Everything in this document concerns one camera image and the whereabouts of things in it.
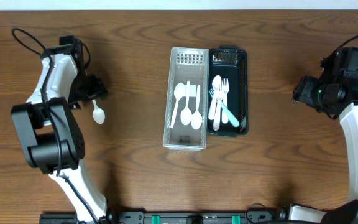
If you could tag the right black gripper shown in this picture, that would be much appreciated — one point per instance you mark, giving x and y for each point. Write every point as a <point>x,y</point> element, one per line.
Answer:
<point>302,91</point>

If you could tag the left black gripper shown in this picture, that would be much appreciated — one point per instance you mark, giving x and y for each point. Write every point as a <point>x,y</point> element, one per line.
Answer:
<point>95,88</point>

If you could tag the white utensil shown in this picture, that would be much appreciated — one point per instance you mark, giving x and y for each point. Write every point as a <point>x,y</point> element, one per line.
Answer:
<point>98,113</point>

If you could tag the white spoon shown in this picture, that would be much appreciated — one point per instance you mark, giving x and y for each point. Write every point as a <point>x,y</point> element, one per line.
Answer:
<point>178,93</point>
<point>216,84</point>
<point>185,115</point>

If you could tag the pale green plastic fork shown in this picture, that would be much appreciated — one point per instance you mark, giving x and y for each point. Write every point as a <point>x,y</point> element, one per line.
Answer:
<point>231,118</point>

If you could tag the white plastic fork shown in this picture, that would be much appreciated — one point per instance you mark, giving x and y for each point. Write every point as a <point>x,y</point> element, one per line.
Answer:
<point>225,91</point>

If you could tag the pink plastic fork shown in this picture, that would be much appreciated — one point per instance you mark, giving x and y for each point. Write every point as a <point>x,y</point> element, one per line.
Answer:
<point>218,109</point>

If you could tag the white spoon hidden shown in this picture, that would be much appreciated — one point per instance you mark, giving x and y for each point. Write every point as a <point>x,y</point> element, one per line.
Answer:
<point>196,118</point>

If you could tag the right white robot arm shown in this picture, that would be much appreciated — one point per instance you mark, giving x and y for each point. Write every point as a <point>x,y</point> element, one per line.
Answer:
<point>347,213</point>

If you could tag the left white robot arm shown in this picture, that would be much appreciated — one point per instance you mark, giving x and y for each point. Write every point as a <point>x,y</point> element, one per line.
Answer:
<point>51,138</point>

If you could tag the black plastic basket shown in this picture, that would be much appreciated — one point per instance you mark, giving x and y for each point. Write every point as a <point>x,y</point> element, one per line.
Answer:
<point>231,63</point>

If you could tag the clear plastic basket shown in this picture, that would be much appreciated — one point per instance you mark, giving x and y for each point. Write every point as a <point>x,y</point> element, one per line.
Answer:
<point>187,64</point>

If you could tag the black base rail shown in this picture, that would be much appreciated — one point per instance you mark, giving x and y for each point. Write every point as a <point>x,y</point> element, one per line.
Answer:
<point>251,215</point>

